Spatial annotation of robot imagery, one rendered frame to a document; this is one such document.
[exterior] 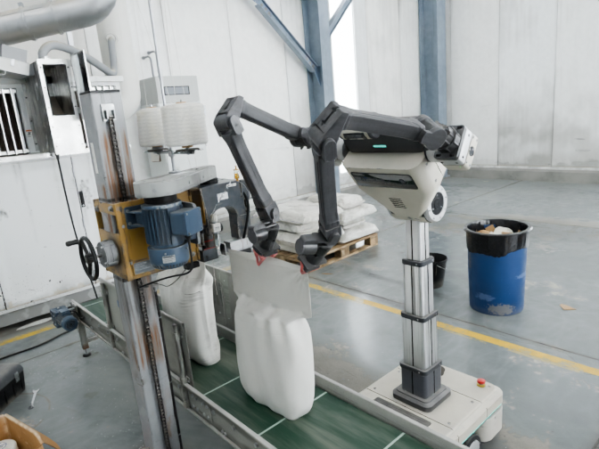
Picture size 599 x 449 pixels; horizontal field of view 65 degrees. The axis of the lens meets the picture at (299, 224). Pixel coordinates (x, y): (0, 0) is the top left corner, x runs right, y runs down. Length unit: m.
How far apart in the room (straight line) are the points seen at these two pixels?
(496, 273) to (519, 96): 6.48
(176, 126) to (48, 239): 3.03
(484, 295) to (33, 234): 3.76
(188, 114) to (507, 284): 2.74
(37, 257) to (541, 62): 8.41
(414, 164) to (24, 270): 3.69
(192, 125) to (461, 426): 1.67
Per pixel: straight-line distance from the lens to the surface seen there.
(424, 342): 2.22
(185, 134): 1.81
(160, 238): 1.81
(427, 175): 1.79
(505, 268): 3.75
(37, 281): 4.74
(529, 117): 9.83
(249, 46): 7.36
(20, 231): 4.64
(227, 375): 2.47
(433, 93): 10.44
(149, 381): 2.23
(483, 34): 10.26
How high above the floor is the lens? 1.61
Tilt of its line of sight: 13 degrees down
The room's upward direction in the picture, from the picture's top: 5 degrees counter-clockwise
